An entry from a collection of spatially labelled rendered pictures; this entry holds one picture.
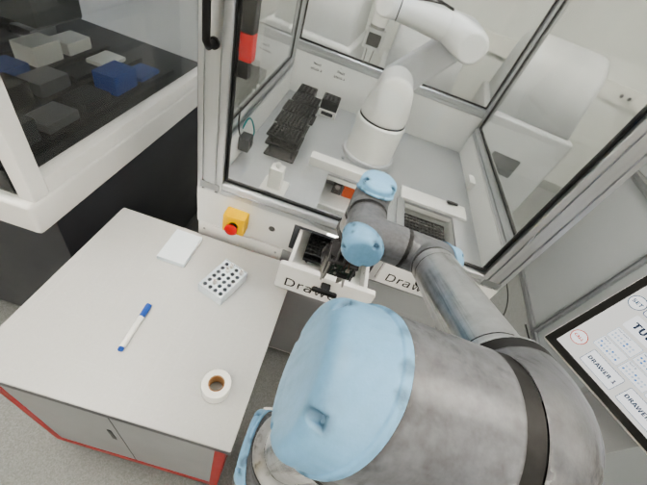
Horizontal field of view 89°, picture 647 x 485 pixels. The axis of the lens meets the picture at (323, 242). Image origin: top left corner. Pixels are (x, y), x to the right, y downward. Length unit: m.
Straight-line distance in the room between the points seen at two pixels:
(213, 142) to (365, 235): 0.57
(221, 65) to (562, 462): 0.87
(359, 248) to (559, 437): 0.39
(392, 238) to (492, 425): 0.40
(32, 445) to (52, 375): 0.81
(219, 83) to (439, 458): 0.84
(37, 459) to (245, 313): 1.03
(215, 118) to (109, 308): 0.58
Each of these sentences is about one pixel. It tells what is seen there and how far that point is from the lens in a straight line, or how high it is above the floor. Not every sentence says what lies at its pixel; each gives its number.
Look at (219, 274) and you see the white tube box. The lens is 1.06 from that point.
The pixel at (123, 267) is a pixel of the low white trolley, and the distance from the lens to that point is 1.14.
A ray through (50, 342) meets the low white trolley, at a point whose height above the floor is 0.76.
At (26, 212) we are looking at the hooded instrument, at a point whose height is 0.89.
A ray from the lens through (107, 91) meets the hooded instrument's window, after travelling 1.29.
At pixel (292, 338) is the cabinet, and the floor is 0.23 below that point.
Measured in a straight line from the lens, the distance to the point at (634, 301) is 1.24.
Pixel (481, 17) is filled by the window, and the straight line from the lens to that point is 0.80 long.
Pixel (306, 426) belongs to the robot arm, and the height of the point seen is 1.45.
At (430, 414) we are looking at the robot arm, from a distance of 0.21.
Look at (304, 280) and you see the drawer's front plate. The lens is 0.97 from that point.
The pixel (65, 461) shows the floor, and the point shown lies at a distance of 1.75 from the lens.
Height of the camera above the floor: 1.65
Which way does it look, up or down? 45 degrees down
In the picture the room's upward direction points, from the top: 22 degrees clockwise
